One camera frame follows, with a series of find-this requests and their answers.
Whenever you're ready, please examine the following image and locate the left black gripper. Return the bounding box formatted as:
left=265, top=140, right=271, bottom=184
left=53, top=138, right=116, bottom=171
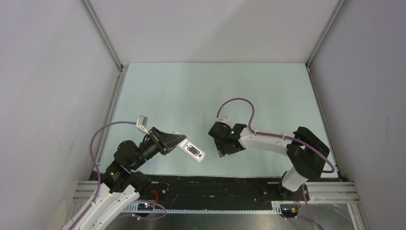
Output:
left=131, top=126, right=186, bottom=170

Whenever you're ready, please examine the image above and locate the white remote control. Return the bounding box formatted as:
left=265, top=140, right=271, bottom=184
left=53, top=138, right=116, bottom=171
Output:
left=175, top=137, right=205, bottom=162

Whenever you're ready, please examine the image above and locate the AAA battery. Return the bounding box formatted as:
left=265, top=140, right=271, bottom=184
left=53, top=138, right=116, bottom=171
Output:
left=186, top=144, right=201, bottom=157

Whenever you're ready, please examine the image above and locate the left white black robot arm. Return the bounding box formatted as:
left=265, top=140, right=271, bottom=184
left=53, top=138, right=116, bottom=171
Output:
left=63, top=127, right=186, bottom=230

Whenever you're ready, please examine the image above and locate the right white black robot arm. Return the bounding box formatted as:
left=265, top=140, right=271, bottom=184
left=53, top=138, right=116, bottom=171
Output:
left=208, top=121, right=330, bottom=200

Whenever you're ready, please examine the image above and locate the left controller board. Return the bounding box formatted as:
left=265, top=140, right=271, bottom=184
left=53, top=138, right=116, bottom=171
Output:
left=137, top=203, right=155, bottom=212

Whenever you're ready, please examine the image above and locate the controller board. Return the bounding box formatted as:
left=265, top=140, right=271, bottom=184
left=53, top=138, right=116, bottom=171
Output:
left=281, top=207, right=298, bottom=220
left=137, top=203, right=155, bottom=212

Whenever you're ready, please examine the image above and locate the right controller board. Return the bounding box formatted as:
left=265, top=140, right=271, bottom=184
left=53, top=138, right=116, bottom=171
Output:
left=281, top=207, right=298, bottom=220

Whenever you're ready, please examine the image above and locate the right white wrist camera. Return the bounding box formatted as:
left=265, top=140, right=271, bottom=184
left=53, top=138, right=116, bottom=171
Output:
left=216, top=117, right=234, bottom=126

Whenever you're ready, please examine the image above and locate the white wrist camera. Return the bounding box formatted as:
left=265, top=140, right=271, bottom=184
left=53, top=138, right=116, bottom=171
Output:
left=136, top=115, right=149, bottom=135
left=216, top=117, right=234, bottom=126

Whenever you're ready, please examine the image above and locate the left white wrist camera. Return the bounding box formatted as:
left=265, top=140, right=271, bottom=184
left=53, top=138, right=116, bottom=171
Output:
left=136, top=115, right=149, bottom=135

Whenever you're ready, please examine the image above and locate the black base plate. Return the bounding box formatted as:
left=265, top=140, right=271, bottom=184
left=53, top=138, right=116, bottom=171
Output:
left=141, top=174, right=309, bottom=211

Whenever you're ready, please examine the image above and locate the grey slotted cable duct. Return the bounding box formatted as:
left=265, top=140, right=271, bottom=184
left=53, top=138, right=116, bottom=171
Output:
left=120, top=203, right=282, bottom=214

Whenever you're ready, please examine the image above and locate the left aluminium frame rail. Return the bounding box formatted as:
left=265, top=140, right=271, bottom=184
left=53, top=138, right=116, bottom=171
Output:
left=79, top=0, right=129, bottom=172

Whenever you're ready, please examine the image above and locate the aluminium frame rail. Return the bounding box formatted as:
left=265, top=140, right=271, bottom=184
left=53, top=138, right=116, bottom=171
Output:
left=79, top=0, right=129, bottom=172
left=305, top=0, right=350, bottom=180

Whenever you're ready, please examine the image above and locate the right aluminium frame rail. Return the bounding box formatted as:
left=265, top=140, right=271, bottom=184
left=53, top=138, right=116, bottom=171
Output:
left=305, top=0, right=350, bottom=180

